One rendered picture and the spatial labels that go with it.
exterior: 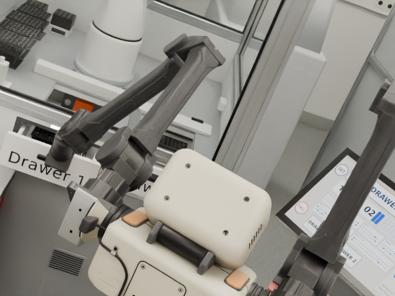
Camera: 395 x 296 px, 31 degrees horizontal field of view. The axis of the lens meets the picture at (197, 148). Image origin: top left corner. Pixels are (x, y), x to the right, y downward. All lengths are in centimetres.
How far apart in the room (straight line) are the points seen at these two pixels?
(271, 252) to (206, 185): 267
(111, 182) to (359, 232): 90
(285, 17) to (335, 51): 368
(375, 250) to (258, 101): 55
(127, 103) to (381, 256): 83
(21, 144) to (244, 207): 102
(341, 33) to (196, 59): 409
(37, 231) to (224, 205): 124
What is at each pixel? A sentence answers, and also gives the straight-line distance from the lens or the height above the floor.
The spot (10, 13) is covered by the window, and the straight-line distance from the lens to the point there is 216.
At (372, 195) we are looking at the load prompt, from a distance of 216.
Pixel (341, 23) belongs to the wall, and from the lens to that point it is 566.
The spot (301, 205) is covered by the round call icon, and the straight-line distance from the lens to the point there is 218.
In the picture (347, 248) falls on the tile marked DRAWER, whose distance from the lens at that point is 210.
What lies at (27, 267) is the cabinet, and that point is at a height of 40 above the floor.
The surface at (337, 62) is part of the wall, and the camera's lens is 577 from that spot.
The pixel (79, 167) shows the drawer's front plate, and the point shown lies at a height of 90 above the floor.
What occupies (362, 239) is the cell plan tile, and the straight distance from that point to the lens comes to 210.
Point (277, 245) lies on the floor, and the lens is 404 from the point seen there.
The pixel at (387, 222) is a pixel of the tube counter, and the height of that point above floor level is 112.
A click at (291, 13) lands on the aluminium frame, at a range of 205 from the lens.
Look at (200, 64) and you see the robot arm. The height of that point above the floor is 143.
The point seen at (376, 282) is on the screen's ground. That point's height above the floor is 100.
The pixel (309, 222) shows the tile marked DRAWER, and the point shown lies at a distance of 215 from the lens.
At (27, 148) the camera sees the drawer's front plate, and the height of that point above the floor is 90.
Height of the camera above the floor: 195
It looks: 25 degrees down
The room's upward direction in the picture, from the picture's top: 23 degrees clockwise
